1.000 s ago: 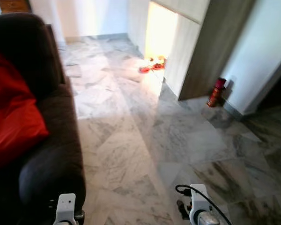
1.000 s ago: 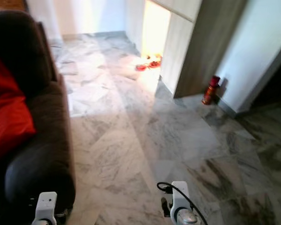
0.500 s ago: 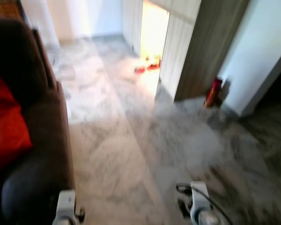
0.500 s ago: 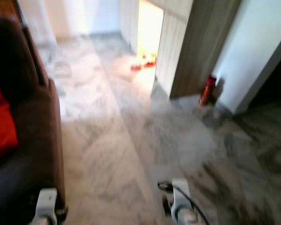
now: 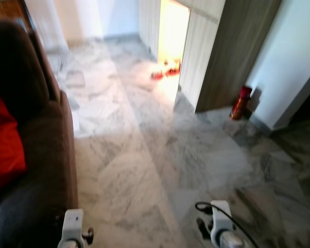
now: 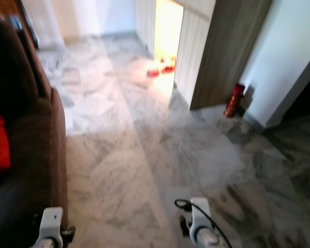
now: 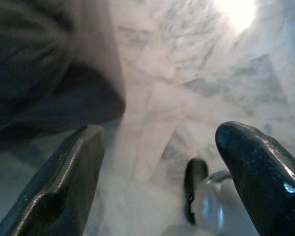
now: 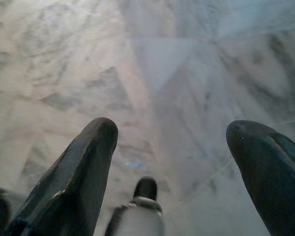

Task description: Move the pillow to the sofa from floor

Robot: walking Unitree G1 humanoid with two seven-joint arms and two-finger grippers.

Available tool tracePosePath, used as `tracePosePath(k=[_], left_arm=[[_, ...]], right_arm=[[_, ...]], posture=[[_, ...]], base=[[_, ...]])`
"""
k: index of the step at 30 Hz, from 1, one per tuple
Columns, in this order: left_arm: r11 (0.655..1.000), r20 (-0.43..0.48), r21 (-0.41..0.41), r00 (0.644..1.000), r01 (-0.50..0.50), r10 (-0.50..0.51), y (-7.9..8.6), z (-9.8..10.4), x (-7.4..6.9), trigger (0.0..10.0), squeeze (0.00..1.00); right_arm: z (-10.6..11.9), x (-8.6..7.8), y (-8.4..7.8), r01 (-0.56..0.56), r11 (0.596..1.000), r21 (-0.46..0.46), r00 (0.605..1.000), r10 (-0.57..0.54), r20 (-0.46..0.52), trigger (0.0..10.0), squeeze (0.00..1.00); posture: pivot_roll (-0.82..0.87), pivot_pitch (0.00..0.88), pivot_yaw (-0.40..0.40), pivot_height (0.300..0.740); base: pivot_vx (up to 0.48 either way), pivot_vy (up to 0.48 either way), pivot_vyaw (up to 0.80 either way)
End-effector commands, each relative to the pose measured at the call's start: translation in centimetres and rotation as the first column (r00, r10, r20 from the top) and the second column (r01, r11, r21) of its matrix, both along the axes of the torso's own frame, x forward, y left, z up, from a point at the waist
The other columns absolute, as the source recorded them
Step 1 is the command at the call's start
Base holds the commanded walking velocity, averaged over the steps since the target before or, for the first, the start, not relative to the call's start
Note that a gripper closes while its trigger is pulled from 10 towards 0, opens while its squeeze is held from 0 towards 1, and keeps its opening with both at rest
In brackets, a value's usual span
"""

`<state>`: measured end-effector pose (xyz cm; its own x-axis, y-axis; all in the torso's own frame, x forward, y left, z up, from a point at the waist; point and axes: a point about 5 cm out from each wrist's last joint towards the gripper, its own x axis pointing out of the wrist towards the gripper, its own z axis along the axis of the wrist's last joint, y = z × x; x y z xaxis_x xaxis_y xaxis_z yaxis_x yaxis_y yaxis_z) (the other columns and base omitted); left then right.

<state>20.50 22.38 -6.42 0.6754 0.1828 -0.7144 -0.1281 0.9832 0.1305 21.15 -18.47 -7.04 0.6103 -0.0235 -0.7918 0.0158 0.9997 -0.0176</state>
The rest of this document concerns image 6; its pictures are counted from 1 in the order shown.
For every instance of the brown wooden furniture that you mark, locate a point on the brown wooden furniture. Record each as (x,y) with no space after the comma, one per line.
(2,8)

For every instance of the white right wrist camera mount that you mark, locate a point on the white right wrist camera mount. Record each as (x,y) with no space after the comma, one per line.
(199,212)

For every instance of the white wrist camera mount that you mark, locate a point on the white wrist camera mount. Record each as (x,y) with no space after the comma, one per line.
(52,219)
(199,212)

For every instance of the grey-brown fabric sofa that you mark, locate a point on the grey-brown fabric sofa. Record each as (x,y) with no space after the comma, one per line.
(36,155)

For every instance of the wooden partition panel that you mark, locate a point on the wooden partition panel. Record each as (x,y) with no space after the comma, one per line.
(225,51)

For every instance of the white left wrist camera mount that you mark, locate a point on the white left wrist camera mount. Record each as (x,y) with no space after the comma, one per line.
(52,219)

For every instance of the small red item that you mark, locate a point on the small red item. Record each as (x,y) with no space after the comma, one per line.
(168,66)
(153,73)

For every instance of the red cylinder canister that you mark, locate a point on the red cylinder canister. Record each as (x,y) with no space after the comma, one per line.
(234,99)

